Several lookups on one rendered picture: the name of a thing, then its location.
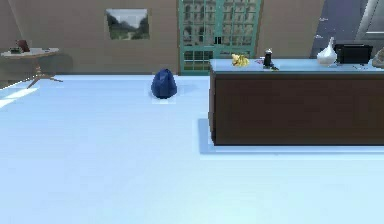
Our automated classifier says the black perfume bottle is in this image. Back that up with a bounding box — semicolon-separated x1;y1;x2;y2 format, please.
263;48;275;69

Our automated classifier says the blue bean bag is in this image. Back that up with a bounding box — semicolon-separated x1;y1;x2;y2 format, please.
150;68;178;100

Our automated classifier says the yellow toy figure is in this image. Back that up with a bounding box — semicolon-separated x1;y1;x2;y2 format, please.
231;53;250;68

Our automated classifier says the teal glazed door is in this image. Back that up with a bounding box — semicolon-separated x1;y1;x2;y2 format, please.
177;0;264;75

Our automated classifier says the dark brown counter cabinet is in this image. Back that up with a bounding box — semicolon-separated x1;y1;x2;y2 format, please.
208;58;384;147

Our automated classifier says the framed landscape picture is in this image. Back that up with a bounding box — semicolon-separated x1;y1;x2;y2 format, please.
105;8;151;41

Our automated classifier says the white teardrop vase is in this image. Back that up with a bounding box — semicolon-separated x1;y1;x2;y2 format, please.
316;36;338;67

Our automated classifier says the round pale side table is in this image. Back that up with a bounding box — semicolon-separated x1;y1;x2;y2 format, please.
0;47;64;90

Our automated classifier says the black box appliance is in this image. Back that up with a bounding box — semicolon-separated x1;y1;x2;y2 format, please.
334;43;374;65

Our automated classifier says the grey rock-like object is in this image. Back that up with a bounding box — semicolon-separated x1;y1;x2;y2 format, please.
371;47;384;70

